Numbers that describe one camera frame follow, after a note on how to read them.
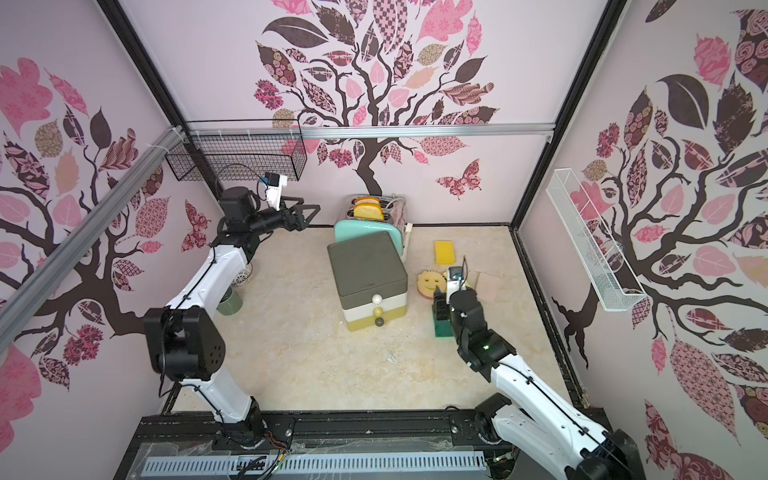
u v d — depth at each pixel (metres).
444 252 1.11
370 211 0.98
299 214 0.73
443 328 0.90
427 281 1.00
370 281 0.80
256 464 0.72
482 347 0.57
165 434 0.75
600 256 0.77
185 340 0.46
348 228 0.98
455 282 0.67
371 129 0.92
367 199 1.01
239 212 0.64
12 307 0.49
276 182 0.71
